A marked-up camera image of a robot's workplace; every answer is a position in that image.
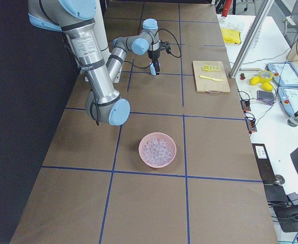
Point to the light blue cup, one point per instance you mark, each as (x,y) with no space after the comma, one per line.
(151,70)

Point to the wooden cutting board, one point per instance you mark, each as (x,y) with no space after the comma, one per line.
(209,86)

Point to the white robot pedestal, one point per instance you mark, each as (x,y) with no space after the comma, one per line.
(112,60)

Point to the teach pendant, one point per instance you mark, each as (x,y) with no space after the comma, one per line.
(284,74)
(289,99)

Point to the aluminium frame post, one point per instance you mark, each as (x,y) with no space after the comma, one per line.
(252,33)

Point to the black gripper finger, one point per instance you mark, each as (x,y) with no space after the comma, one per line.
(157,68)
(153,69)

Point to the yellow toy knife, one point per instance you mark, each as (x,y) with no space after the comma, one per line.
(210,78)

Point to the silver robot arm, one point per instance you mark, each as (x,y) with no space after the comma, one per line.
(76,19)

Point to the yellow tape roll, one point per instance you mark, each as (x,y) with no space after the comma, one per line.
(265,76)

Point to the yellow lemon left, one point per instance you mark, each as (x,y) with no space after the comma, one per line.
(254,80)

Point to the lower teach pendant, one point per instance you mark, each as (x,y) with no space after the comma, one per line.
(289,99)

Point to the yellow lemon slices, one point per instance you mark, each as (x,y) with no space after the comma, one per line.
(211,68)

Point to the red fire extinguisher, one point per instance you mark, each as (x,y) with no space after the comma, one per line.
(226,7)

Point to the yellow cloth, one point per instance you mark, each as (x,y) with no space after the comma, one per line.
(231,36)

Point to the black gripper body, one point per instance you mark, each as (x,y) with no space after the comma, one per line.
(154,54)

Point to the yellow lemon right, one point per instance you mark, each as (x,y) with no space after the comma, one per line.
(267,87)

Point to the upper teach pendant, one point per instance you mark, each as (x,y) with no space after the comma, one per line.
(284,74)

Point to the clear plastic ice cubes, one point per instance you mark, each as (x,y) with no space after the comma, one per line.
(157,152)

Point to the pink bowl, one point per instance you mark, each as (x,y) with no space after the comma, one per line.
(158,135)

